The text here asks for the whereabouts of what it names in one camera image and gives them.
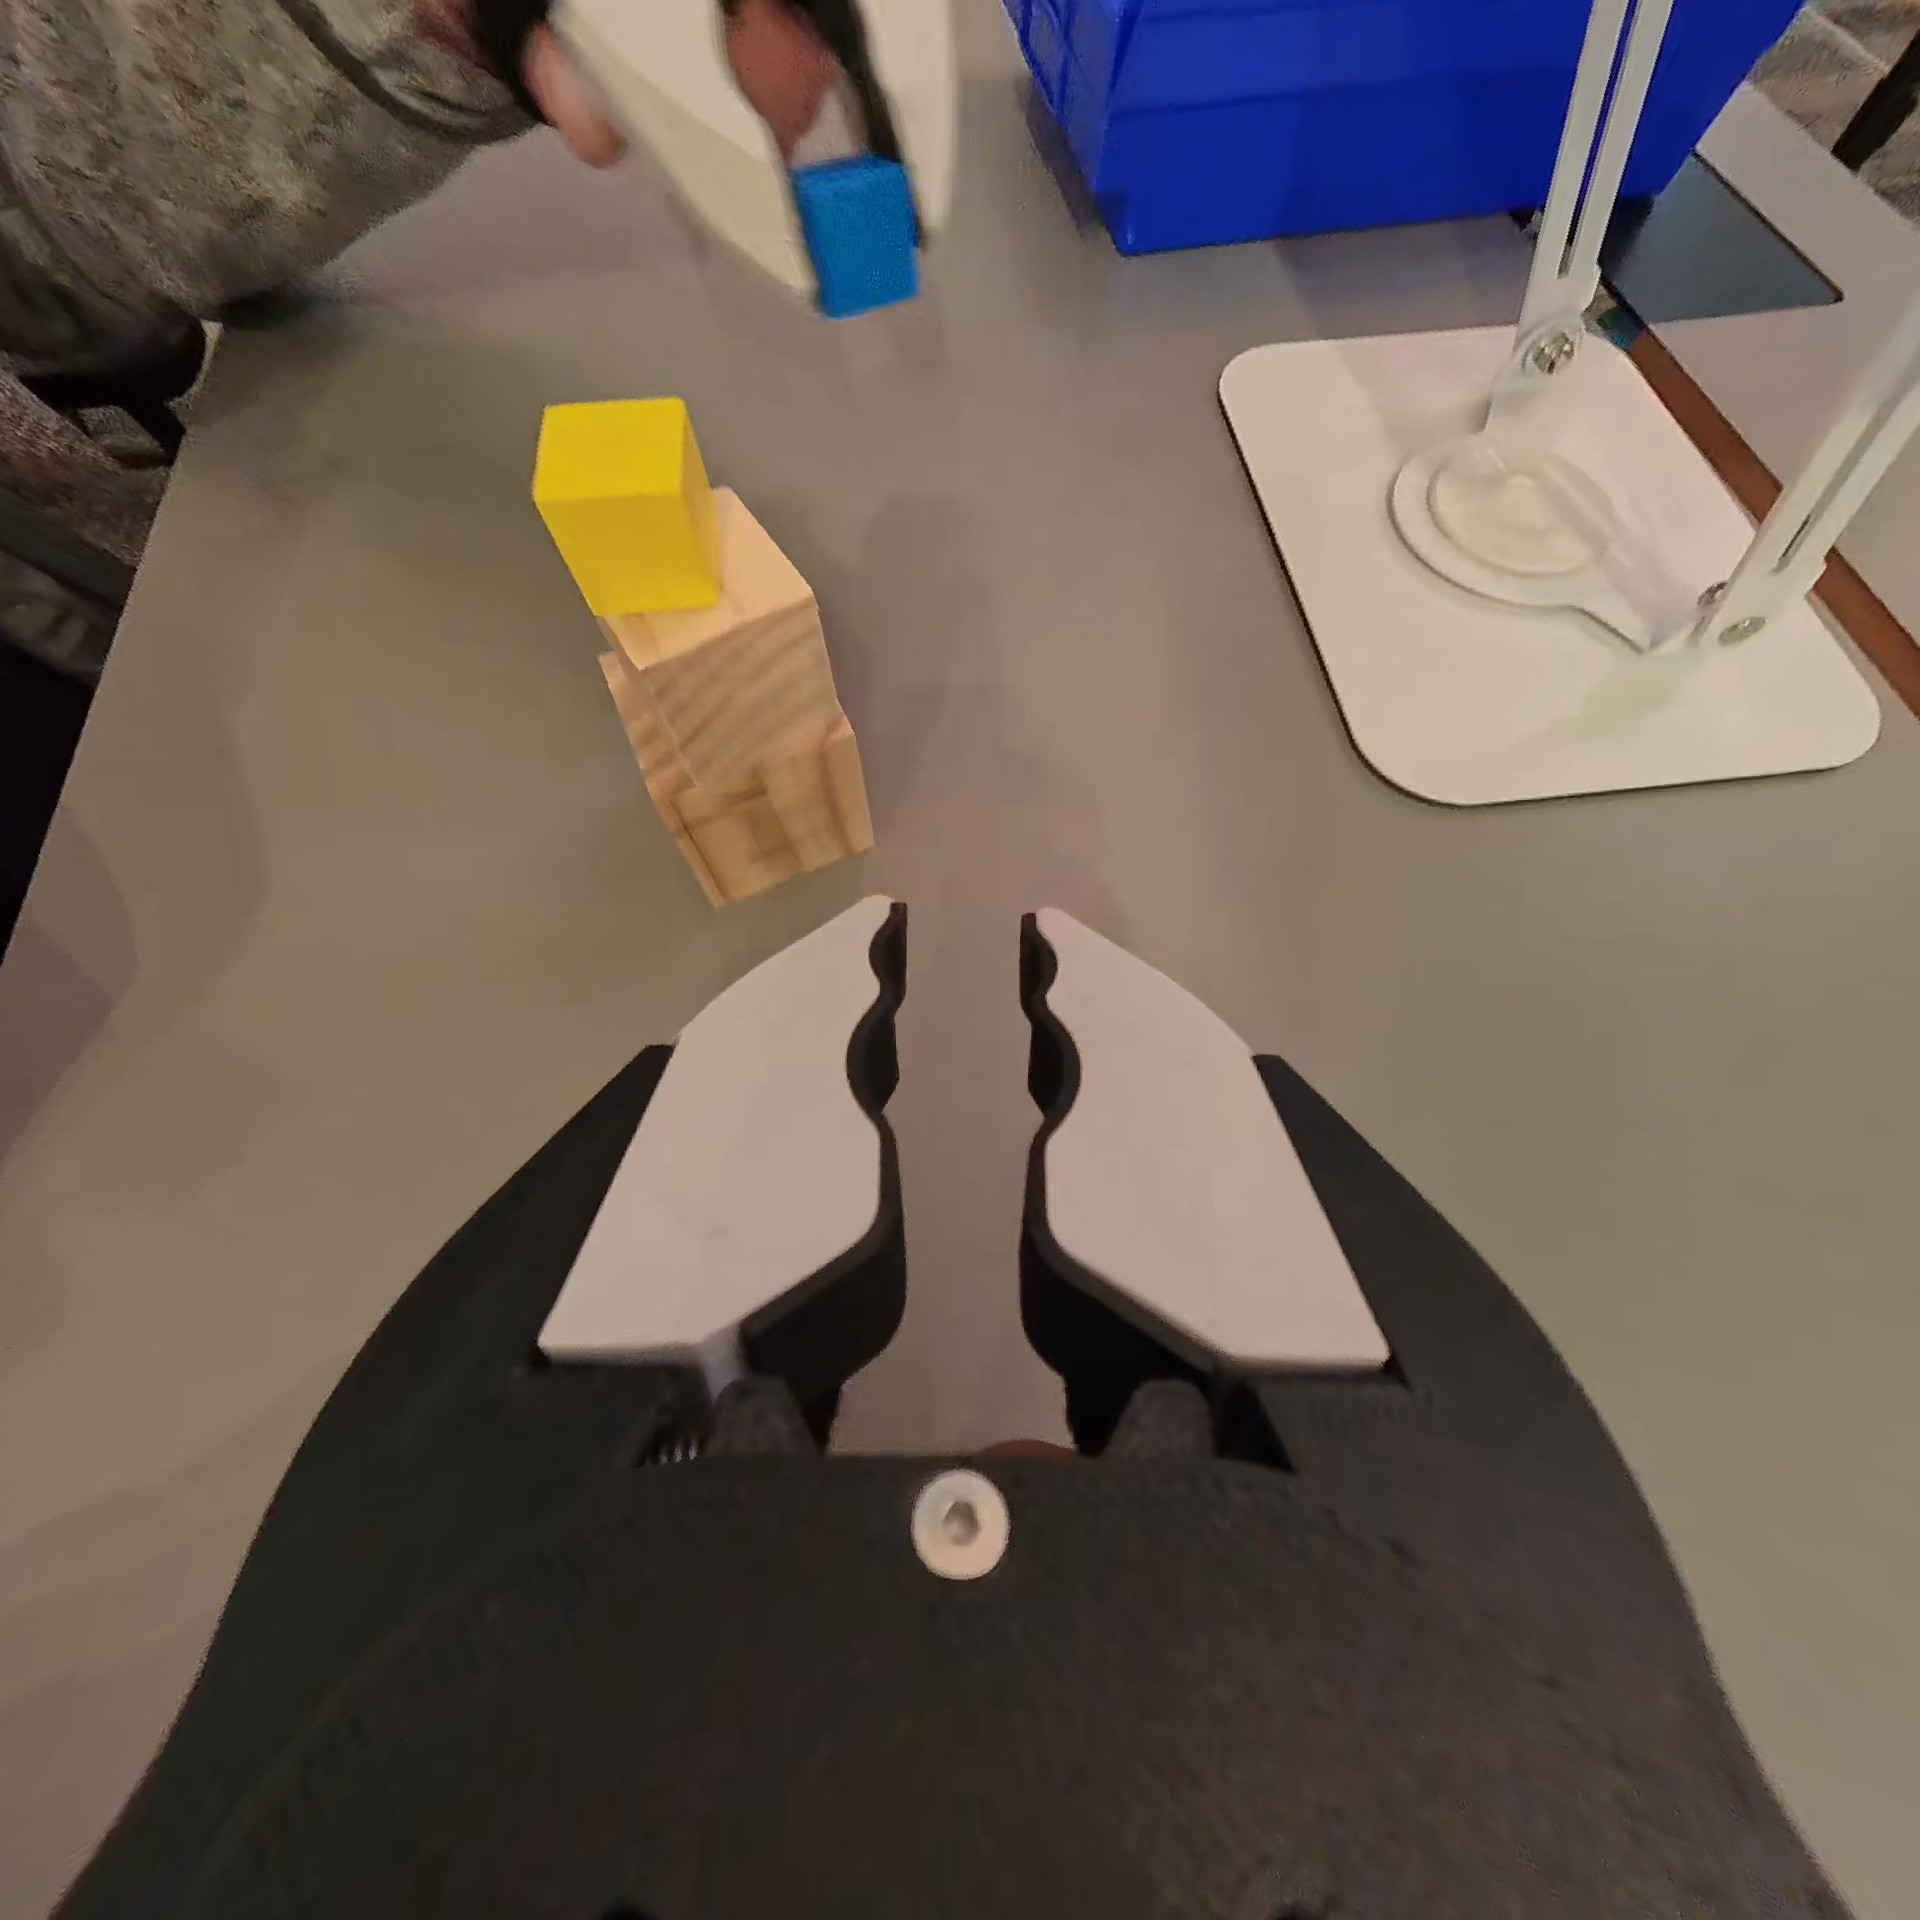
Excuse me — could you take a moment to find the white desk stand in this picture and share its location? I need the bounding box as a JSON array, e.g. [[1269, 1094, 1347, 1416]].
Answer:
[[1218, 0, 1920, 807]]

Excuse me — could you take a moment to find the person's left hand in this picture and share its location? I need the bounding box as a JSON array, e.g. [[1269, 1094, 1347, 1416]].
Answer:
[[421, 0, 633, 171]]

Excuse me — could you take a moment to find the wooden cube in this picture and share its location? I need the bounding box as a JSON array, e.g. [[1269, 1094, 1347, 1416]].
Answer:
[[596, 486, 835, 795], [600, 654, 874, 907]]

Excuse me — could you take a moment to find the blue plastic bin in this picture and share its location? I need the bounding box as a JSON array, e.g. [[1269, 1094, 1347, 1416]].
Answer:
[[1003, 0, 1809, 257]]

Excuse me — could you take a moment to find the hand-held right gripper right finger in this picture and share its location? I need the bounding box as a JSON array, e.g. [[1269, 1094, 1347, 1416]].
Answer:
[[1020, 907, 1391, 1457]]

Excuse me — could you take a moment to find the dark table cable hatch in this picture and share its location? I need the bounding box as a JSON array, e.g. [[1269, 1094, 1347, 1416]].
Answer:
[[1597, 152, 1845, 322]]

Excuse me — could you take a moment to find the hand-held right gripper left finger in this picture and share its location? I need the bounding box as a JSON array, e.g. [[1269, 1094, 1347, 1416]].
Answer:
[[534, 897, 910, 1450]]

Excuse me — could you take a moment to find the blue cube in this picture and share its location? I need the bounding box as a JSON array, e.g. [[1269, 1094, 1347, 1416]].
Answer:
[[791, 153, 921, 321]]

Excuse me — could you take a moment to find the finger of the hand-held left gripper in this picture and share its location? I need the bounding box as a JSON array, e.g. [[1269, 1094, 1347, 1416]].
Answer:
[[815, 0, 962, 254], [555, 0, 823, 299]]

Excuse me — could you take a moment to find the person's left forearm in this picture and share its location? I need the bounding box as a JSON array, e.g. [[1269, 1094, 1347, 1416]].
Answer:
[[0, 0, 524, 375]]

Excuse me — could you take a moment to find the yellow cube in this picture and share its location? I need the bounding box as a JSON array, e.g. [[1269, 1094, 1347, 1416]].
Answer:
[[531, 398, 721, 617]]

